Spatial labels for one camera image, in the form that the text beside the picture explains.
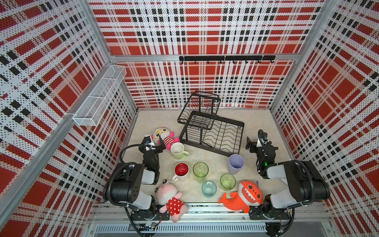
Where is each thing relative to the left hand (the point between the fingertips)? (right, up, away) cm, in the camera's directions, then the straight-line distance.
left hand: (155, 136), depth 88 cm
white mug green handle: (+13, -9, +4) cm, 16 cm away
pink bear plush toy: (+12, -30, -17) cm, 37 cm away
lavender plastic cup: (+49, -15, -3) cm, 51 cm away
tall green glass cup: (+28, -17, -10) cm, 34 cm away
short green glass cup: (+43, -25, -5) cm, 50 cm away
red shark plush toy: (+51, -27, -17) cm, 60 cm away
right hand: (+64, 0, +3) cm, 64 cm away
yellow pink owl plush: (+6, 0, +7) cm, 10 cm away
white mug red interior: (+16, -19, -2) cm, 25 cm away
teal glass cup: (+33, -28, -8) cm, 44 cm away
